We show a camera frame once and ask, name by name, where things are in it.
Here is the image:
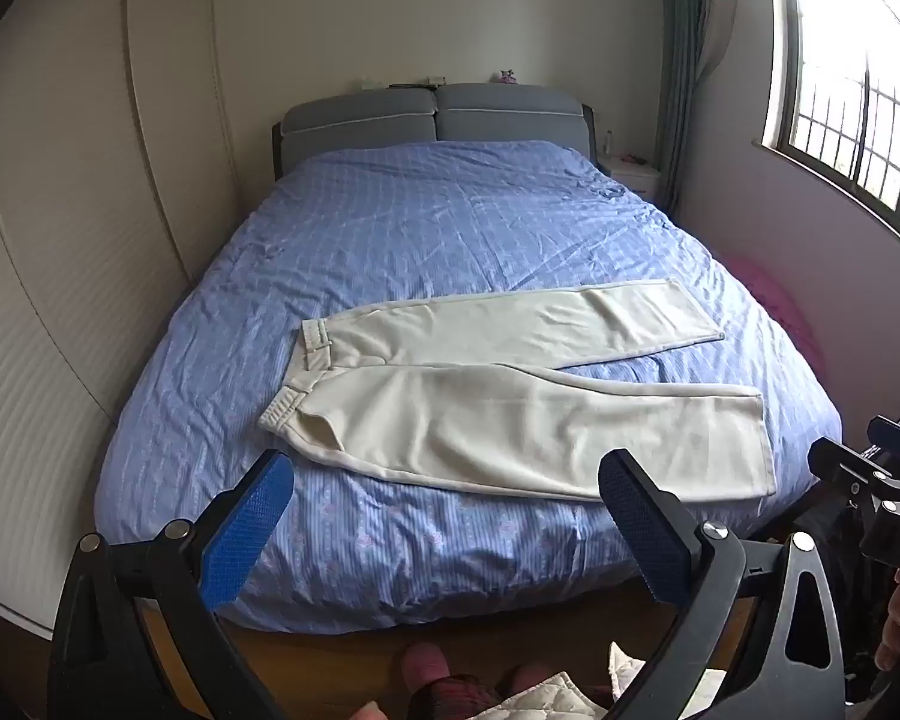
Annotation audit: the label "white nightstand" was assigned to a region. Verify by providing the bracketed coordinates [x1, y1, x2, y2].
[598, 152, 663, 200]

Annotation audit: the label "grey-green curtain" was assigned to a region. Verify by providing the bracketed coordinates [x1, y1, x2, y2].
[658, 0, 730, 220]

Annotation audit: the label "white wardrobe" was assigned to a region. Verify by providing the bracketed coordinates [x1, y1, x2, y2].
[0, 0, 242, 632]

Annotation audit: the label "barred window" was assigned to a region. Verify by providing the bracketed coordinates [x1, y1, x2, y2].
[750, 0, 900, 265]

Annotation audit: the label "pink cloth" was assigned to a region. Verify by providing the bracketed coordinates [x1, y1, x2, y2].
[722, 255, 824, 370]

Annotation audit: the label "white quilted garment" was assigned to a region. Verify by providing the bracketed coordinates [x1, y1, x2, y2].
[487, 641, 725, 720]

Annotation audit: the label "cream pants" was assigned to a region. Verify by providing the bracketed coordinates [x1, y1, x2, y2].
[259, 279, 778, 504]

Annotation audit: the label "blue floral duvet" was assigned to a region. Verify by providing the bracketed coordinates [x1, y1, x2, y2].
[94, 141, 845, 635]

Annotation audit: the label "grey padded headboard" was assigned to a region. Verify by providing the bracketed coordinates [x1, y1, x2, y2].
[272, 82, 596, 181]

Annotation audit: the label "pink slipper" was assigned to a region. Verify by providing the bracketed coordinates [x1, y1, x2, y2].
[504, 664, 552, 697]
[403, 643, 451, 691]

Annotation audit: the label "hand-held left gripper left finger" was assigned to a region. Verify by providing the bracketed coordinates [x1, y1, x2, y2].
[49, 449, 296, 720]

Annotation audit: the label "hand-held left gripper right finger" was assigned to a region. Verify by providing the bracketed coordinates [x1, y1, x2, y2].
[598, 449, 847, 720]

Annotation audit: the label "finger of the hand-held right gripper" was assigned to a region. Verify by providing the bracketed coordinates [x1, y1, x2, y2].
[866, 405, 900, 467]
[808, 437, 898, 500]

